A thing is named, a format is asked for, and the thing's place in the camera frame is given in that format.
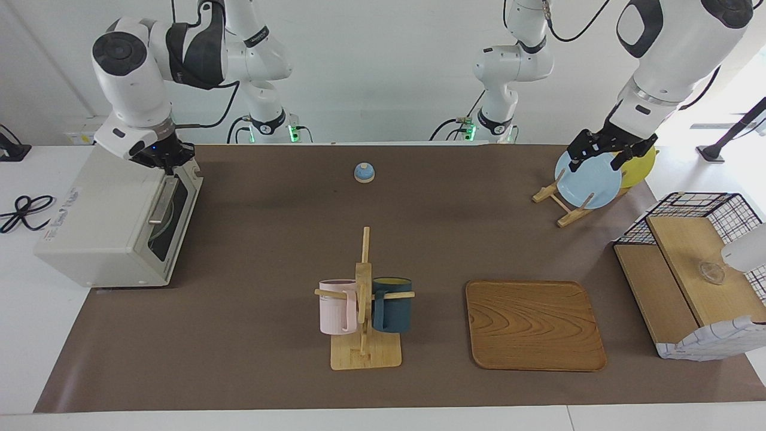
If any white toaster oven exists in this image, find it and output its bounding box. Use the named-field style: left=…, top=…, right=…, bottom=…
left=34, top=144, right=203, bottom=288

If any yellow plate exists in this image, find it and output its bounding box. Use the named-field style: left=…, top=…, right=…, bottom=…
left=619, top=145, right=658, bottom=189

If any light blue plate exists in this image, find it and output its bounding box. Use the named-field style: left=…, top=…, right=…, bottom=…
left=554, top=150, right=623, bottom=210

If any wooden plate rack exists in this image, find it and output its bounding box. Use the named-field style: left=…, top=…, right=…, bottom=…
left=531, top=183, right=629, bottom=228

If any white power box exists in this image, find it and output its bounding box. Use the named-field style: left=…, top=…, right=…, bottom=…
left=65, top=116, right=123, bottom=146

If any black tripod stand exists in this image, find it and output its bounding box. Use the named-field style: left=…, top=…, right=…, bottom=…
left=697, top=96, right=766, bottom=163

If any brown table mat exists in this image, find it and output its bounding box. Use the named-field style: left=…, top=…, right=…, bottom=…
left=33, top=144, right=766, bottom=414

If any wooden step shelf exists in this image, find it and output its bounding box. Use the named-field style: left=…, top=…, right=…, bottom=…
left=615, top=215, right=766, bottom=345

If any clear glass cup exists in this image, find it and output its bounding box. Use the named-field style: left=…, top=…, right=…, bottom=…
left=697, top=260, right=728, bottom=285

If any white rounded device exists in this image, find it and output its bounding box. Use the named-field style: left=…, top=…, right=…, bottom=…
left=721, top=223, right=766, bottom=273

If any wooden serving tray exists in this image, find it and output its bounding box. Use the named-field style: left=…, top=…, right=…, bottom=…
left=465, top=280, right=607, bottom=372

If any white checked cloth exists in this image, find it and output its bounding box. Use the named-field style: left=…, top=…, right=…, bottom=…
left=655, top=316, right=766, bottom=362

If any pink mug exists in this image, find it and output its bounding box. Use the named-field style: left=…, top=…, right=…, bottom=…
left=318, top=279, right=358, bottom=336

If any dark teal mug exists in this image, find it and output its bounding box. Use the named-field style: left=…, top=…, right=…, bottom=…
left=371, top=277, right=413, bottom=334

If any wooden mug tree stand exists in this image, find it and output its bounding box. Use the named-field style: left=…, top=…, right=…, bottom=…
left=314, top=226, right=415, bottom=371

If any black wire basket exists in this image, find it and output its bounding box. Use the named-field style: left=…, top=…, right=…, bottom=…
left=615, top=192, right=766, bottom=300

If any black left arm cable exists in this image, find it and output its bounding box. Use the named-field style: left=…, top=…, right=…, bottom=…
left=542, top=0, right=719, bottom=111

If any coiled black cable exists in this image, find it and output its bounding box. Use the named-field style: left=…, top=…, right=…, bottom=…
left=0, top=195, right=54, bottom=234

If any black clamp mount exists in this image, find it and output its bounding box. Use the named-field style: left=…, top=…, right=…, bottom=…
left=0, top=125, right=32, bottom=162

